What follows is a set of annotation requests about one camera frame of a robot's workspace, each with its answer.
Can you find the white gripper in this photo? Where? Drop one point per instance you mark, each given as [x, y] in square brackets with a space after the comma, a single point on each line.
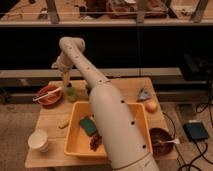
[64, 66]

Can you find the green sponge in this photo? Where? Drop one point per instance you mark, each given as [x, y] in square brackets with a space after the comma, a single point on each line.
[88, 126]

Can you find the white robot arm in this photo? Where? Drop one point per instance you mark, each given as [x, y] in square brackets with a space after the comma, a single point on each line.
[124, 144]

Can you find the green soap bottle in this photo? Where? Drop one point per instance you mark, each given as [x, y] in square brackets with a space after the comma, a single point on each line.
[70, 93]

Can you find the red bowl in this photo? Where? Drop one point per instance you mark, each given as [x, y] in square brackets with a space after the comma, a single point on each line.
[51, 99]

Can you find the yellow food piece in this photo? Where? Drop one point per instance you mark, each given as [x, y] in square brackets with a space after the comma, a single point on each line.
[63, 124]

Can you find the yellow plastic tub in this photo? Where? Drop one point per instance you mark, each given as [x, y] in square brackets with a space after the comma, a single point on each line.
[77, 142]

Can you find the white paper cup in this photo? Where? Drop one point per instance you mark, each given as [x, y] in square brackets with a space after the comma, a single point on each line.
[38, 141]

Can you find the brown crumbs pile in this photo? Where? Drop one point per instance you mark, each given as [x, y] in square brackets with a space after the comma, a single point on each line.
[95, 142]

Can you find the grey crumpled cloth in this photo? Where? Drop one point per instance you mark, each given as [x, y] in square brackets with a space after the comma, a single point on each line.
[143, 95]

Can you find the yellow round fruit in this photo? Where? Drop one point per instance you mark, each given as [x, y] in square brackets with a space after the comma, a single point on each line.
[151, 106]

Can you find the dark brown bowl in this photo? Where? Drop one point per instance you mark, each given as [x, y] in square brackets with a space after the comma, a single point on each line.
[157, 134]

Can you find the white plastic fork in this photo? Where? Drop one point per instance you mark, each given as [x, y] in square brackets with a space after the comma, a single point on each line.
[174, 141]

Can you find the black foot pedal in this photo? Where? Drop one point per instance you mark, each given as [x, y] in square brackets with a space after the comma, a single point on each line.
[195, 131]

